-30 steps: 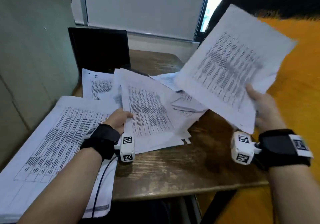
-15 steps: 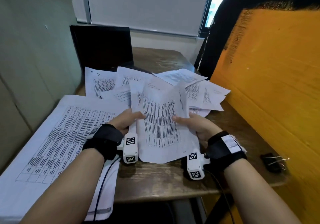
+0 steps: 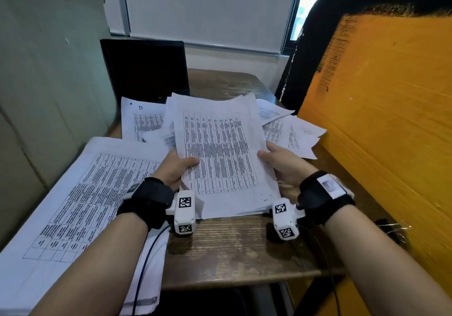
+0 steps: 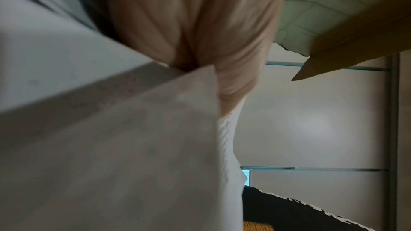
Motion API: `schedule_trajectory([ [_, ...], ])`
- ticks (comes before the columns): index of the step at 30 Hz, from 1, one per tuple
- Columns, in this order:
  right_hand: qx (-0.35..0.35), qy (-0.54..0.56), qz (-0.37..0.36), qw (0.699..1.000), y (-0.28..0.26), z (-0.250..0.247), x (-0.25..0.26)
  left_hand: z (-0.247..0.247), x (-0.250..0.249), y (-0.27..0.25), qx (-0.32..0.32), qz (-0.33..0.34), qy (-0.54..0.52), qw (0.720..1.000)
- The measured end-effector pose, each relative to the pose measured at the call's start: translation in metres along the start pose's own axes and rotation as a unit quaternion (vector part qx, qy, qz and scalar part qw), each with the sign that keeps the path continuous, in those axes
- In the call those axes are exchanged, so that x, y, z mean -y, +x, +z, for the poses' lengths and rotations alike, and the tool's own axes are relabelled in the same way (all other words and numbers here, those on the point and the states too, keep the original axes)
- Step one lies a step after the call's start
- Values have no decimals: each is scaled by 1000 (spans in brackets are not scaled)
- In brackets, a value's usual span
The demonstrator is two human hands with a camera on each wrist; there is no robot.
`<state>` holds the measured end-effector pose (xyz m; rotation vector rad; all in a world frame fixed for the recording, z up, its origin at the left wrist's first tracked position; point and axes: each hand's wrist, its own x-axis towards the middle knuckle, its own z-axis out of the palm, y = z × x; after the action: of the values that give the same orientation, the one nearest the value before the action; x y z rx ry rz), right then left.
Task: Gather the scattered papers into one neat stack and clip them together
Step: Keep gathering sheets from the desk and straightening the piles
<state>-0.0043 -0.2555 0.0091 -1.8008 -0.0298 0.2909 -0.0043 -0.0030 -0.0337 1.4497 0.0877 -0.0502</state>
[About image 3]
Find black binder clips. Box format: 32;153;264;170
376;219;412;246

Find person's left hand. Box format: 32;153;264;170
152;148;201;193

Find dark framed window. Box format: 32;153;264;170
282;0;324;55

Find person's left forearm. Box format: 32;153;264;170
30;213;149;316

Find person's right hand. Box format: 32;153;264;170
257;141;318;205

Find black wrist strap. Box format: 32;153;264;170
296;170;356;225
116;177;176;230

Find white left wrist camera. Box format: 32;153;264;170
166;189;197;235

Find orange cardboard panel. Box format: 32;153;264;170
298;14;452;316

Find black right wrist strap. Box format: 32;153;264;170
296;170;356;225

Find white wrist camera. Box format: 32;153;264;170
166;189;197;235
272;197;306;241

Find black laptop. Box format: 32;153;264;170
100;39;191;105

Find black left camera cable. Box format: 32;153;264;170
132;224;172;316

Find beige cardboard panel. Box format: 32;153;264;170
0;0;119;249

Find black camera cable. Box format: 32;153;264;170
132;224;172;316
307;227;341;316

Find pile of printed papers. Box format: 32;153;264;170
121;97;327;160

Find black left wrist strap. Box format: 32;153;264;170
116;177;176;230

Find aligned stack of printed sheets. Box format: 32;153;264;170
0;137;171;316
165;92;282;219

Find black right camera cable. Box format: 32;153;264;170
307;227;341;316

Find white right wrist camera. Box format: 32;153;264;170
272;197;306;241

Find person's right forearm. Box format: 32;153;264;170
324;204;452;316

